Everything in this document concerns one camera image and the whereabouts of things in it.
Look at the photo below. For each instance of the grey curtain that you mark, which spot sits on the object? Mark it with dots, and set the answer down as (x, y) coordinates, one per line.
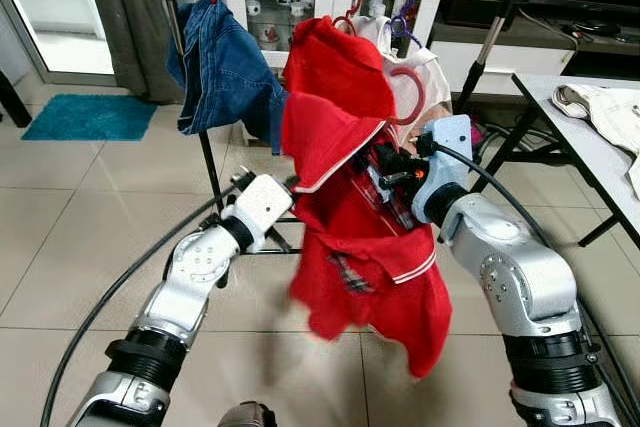
(125, 17)

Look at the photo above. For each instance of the black desk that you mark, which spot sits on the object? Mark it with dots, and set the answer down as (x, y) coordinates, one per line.
(12, 102)

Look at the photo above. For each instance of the teal floor mat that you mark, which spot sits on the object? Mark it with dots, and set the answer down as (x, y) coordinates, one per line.
(90, 117)

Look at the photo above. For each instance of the white TV bench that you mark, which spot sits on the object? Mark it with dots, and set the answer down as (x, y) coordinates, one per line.
(560, 52)

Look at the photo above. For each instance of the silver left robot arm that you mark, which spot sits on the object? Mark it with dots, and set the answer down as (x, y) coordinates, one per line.
(190, 277)

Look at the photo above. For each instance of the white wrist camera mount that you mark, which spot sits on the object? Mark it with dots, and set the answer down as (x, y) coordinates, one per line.
(445, 162)
(265, 209)

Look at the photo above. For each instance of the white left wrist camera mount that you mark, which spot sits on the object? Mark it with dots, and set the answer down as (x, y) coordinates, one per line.
(265, 209)

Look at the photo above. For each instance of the large grey table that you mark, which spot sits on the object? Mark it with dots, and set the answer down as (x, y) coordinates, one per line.
(590, 137)

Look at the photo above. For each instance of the red polo shirt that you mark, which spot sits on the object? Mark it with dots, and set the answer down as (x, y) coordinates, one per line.
(370, 297)
(340, 62)

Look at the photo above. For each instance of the blue denim garment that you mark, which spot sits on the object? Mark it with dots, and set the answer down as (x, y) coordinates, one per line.
(225, 72)

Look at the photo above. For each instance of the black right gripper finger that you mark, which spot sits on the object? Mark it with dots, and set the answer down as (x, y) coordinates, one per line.
(385, 153)
(389, 182)

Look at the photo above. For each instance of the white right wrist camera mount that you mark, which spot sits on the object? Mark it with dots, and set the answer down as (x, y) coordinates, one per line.
(445, 162)

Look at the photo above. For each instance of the cream white shirt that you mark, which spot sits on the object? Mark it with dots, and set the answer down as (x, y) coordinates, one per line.
(610, 117)

